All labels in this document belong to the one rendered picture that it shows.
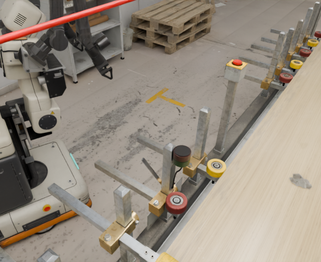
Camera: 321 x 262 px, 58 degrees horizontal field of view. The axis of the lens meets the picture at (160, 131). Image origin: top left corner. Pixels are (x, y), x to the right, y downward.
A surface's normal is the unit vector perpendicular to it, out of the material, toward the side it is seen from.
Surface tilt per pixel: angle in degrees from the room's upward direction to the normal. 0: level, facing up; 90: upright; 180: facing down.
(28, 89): 90
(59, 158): 0
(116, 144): 0
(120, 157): 0
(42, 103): 90
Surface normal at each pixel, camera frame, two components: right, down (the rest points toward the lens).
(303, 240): 0.03, -0.78
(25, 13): 0.53, 0.54
